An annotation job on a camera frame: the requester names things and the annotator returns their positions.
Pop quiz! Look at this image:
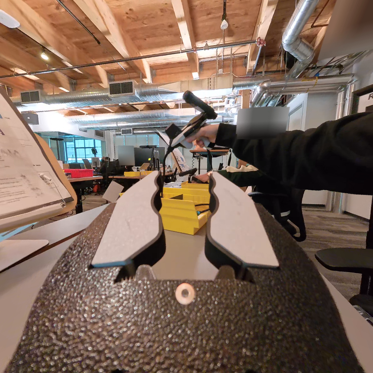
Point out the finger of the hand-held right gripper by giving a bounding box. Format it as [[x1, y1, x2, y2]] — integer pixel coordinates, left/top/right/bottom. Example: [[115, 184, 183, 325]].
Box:
[[170, 134, 195, 148], [178, 116, 206, 141]]

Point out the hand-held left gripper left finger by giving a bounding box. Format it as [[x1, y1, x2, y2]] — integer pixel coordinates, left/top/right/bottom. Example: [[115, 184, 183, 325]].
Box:
[[91, 171, 166, 277]]

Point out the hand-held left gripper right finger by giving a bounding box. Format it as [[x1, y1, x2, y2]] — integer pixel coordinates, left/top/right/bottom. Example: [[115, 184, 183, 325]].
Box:
[[205, 171, 280, 280]]

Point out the person's right forearm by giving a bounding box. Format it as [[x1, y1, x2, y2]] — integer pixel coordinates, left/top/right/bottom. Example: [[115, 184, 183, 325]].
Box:
[[215, 112, 373, 196]]

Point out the wooden standing desk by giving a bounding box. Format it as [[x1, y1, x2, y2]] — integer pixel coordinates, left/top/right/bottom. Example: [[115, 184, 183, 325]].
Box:
[[189, 148, 231, 175]]

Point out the grey tilted board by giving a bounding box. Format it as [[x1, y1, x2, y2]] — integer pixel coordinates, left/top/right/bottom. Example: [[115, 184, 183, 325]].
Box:
[[102, 181, 125, 203]]

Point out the black computer monitor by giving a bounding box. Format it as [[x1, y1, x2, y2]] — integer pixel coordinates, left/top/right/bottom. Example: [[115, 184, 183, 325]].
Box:
[[134, 147, 160, 167]]

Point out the grey computer monitor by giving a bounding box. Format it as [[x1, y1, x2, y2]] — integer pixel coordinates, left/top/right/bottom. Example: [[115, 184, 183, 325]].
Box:
[[117, 145, 135, 166]]

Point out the wooden office table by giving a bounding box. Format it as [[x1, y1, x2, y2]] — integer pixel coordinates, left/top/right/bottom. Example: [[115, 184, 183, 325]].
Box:
[[68, 175, 104, 213]]

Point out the red plastic bin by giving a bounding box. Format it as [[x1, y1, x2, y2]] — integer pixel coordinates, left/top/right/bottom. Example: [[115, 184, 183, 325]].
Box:
[[64, 168, 94, 178]]

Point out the wooden document stand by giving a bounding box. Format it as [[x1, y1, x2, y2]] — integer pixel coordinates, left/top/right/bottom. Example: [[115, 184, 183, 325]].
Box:
[[0, 87, 78, 272]]

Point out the black mesh office chair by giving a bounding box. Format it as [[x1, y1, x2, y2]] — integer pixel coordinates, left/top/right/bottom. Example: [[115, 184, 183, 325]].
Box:
[[315, 192, 373, 309]]

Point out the printed instruction sheet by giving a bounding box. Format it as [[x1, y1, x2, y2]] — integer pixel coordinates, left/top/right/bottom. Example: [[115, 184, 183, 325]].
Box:
[[0, 90, 73, 219]]

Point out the silver air duct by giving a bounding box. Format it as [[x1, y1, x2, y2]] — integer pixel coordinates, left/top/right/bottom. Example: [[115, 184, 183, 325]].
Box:
[[67, 110, 190, 131], [12, 79, 234, 106], [233, 0, 355, 109]]

